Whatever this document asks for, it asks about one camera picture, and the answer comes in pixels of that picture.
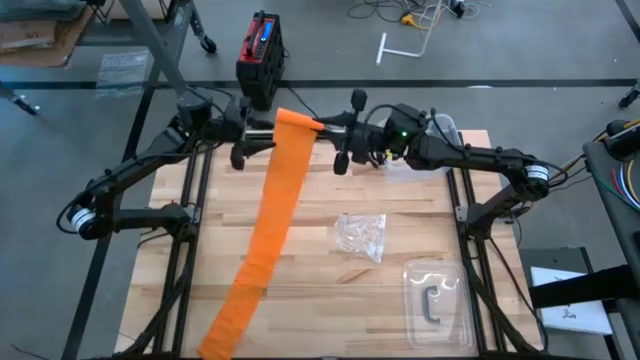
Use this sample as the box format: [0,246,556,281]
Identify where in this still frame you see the grey rolling workbench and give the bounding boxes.
[82,0,219,96]

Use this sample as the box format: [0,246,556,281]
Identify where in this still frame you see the black caster leg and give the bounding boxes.
[0,82,40,116]
[618,82,640,110]

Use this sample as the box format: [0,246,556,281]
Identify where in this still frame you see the black side table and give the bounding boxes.
[582,119,640,360]

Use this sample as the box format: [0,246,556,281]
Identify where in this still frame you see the clear lid with grey handle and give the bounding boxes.
[402,258,476,354]

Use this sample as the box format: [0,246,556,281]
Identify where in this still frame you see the crumpled clear plastic bag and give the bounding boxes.
[333,213,388,265]

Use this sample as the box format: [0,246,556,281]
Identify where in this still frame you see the coloured wire bundle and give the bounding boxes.
[592,158,640,212]

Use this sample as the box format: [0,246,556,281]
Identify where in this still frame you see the flat brown cardboard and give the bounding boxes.
[0,7,95,69]

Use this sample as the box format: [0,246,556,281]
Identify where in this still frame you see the clear plastic sleeve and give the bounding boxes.
[95,49,150,99]

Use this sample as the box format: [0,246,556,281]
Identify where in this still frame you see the red black battery box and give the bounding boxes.
[235,10,287,112]

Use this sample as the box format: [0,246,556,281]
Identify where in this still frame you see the black flat bar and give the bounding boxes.
[528,264,640,310]

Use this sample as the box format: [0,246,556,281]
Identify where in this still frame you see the white T-shaped bar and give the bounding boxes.
[375,0,446,67]

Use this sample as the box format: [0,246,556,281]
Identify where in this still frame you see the white paper sheet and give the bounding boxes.
[529,266,614,335]

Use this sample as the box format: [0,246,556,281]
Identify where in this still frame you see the orange elastic bandage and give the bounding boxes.
[196,107,325,360]

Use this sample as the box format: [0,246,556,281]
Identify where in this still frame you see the clear plastic container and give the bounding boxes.
[382,113,466,182]

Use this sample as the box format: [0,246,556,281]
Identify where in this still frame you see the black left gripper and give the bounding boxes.
[219,96,277,171]

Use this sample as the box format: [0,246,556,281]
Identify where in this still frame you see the black aluminium rig frame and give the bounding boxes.
[114,127,549,360]

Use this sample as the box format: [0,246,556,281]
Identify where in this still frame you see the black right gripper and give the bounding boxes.
[314,88,386,176]

